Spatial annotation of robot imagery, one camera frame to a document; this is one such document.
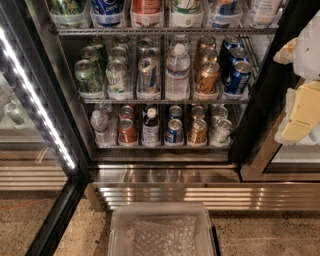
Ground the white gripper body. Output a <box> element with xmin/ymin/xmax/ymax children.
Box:
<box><xmin>293</xmin><ymin>10</ymin><xmax>320</xmax><ymax>80</ymax></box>

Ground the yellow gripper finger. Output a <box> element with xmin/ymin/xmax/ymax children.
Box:
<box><xmin>280</xmin><ymin>81</ymin><xmax>320</xmax><ymax>142</ymax></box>
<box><xmin>273</xmin><ymin>38</ymin><xmax>297</xmax><ymax>64</ymax></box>

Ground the red coke can front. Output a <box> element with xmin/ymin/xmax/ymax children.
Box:
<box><xmin>118</xmin><ymin>119</ymin><xmax>137</xmax><ymax>143</ymax></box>

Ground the red coke can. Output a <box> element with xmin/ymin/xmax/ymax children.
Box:
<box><xmin>118</xmin><ymin>119</ymin><xmax>137</xmax><ymax>143</ymax></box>
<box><xmin>119</xmin><ymin>105</ymin><xmax>134</xmax><ymax>120</ymax></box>

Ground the blue pepsi can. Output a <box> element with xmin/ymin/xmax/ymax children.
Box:
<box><xmin>224</xmin><ymin>61</ymin><xmax>253</xmax><ymax>95</ymax></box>
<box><xmin>222</xmin><ymin>47</ymin><xmax>249</xmax><ymax>75</ymax></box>
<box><xmin>220</xmin><ymin>35</ymin><xmax>242</xmax><ymax>54</ymax></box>
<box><xmin>168</xmin><ymin>105</ymin><xmax>183</xmax><ymax>120</ymax></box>
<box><xmin>165</xmin><ymin>119</ymin><xmax>183</xmax><ymax>143</ymax></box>

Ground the blue pepsi can middle front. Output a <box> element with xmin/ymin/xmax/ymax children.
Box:
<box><xmin>224</xmin><ymin>61</ymin><xmax>253</xmax><ymax>95</ymax></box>

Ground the blue pepsi can middle rear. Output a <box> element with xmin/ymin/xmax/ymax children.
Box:
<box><xmin>220</xmin><ymin>35</ymin><xmax>242</xmax><ymax>54</ymax></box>

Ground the gold can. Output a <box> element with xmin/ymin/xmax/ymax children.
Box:
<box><xmin>198</xmin><ymin>48</ymin><xmax>218</xmax><ymax>62</ymax></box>
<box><xmin>197</xmin><ymin>35</ymin><xmax>216</xmax><ymax>50</ymax></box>
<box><xmin>195</xmin><ymin>61</ymin><xmax>220</xmax><ymax>94</ymax></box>
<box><xmin>191</xmin><ymin>105</ymin><xmax>205</xmax><ymax>120</ymax></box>
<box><xmin>188</xmin><ymin>119</ymin><xmax>207</xmax><ymax>144</ymax></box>

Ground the gold can middle rear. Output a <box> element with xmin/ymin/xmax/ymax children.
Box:
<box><xmin>197</xmin><ymin>35</ymin><xmax>216</xmax><ymax>50</ymax></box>

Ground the silver can bottom front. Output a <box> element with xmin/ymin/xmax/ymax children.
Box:
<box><xmin>213</xmin><ymin>119</ymin><xmax>232</xmax><ymax>143</ymax></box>

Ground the silver can bottom rear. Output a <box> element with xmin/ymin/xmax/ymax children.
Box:
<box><xmin>211</xmin><ymin>105</ymin><xmax>228</xmax><ymax>119</ymax></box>

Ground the gold can middle front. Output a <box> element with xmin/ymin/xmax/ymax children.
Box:
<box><xmin>195</xmin><ymin>61</ymin><xmax>220</xmax><ymax>94</ymax></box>

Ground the gold can bottom rear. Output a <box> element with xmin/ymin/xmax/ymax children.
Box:
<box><xmin>191</xmin><ymin>105</ymin><xmax>205</xmax><ymax>120</ymax></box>

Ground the gold can bottom front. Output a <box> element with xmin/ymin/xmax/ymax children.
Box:
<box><xmin>188</xmin><ymin>119</ymin><xmax>207</xmax><ymax>144</ymax></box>

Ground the clear water bottle middle shelf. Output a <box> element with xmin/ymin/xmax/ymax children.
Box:
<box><xmin>165</xmin><ymin>44</ymin><xmax>191</xmax><ymax>101</ymax></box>

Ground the clear water bottle shelf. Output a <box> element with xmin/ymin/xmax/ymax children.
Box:
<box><xmin>90</xmin><ymin>110</ymin><xmax>115</xmax><ymax>147</ymax></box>
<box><xmin>165</xmin><ymin>44</ymin><xmax>191</xmax><ymax>101</ymax></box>

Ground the blue pepsi can bottom rear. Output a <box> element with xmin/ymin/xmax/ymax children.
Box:
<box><xmin>168</xmin><ymin>105</ymin><xmax>183</xmax><ymax>120</ymax></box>

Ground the blue pepsi can bottom front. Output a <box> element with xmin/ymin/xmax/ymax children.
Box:
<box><xmin>165</xmin><ymin>119</ymin><xmax>183</xmax><ymax>143</ymax></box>

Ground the silver red bull can front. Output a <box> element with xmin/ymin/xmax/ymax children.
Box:
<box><xmin>138</xmin><ymin>58</ymin><xmax>159</xmax><ymax>94</ymax></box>

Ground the red coke can rear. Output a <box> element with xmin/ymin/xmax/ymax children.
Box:
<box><xmin>119</xmin><ymin>105</ymin><xmax>134</xmax><ymax>120</ymax></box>

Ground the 7up can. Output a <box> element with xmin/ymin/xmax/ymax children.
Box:
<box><xmin>108</xmin><ymin>47</ymin><xmax>128</xmax><ymax>63</ymax></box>
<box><xmin>106</xmin><ymin>60</ymin><xmax>129</xmax><ymax>94</ymax></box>

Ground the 7up can middle front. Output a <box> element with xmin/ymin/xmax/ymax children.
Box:
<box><xmin>106</xmin><ymin>60</ymin><xmax>129</xmax><ymax>94</ymax></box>

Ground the green can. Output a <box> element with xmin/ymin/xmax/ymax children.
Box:
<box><xmin>74</xmin><ymin>59</ymin><xmax>102</xmax><ymax>94</ymax></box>
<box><xmin>80</xmin><ymin>46</ymin><xmax>105</xmax><ymax>73</ymax></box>

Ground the green can middle front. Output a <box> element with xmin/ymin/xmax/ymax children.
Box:
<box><xmin>74</xmin><ymin>59</ymin><xmax>102</xmax><ymax>94</ymax></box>

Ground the clear water bottle bottom shelf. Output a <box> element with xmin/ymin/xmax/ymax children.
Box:
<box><xmin>90</xmin><ymin>110</ymin><xmax>115</xmax><ymax>147</ymax></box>

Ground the fridge glass door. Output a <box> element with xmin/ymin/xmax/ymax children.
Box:
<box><xmin>0</xmin><ymin>0</ymin><xmax>89</xmax><ymax>256</ymax></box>

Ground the dark juice bottle white cap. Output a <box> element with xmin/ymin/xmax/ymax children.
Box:
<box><xmin>142</xmin><ymin>108</ymin><xmax>160</xmax><ymax>147</ymax></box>

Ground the clear plastic bin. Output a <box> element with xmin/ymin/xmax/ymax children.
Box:
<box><xmin>107</xmin><ymin>202</ymin><xmax>217</xmax><ymax>256</ymax></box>

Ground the white led light strip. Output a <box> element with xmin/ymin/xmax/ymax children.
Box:
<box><xmin>0</xmin><ymin>27</ymin><xmax>76</xmax><ymax>169</ymax></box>

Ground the middle wire shelf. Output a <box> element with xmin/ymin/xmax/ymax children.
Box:
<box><xmin>82</xmin><ymin>99</ymin><xmax>249</xmax><ymax>104</ymax></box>

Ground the wire shelf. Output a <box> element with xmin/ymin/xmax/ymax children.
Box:
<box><xmin>53</xmin><ymin>27</ymin><xmax>277</xmax><ymax>36</ymax></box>
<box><xmin>82</xmin><ymin>99</ymin><xmax>249</xmax><ymax>104</ymax></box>

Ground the top wire shelf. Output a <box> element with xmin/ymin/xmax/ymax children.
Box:
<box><xmin>53</xmin><ymin>27</ymin><xmax>277</xmax><ymax>36</ymax></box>

